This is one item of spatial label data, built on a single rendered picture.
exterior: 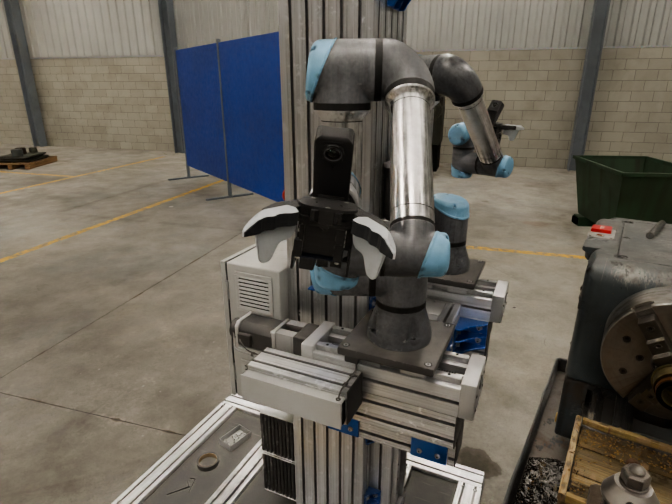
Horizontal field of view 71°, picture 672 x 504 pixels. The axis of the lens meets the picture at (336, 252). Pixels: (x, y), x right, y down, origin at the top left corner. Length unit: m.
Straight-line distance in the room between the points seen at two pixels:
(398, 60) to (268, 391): 0.77
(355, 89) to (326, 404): 0.66
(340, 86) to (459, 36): 10.47
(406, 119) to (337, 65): 0.17
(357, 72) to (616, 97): 10.74
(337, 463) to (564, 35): 10.52
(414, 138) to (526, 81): 10.48
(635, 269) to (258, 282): 1.05
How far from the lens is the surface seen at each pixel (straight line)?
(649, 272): 1.54
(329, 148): 0.55
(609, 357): 1.44
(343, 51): 0.95
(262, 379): 1.16
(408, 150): 0.84
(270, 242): 0.53
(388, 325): 1.07
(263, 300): 1.39
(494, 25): 11.41
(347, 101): 0.94
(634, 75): 11.63
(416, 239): 0.75
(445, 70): 1.46
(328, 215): 0.54
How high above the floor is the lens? 1.72
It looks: 20 degrees down
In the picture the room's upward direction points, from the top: straight up
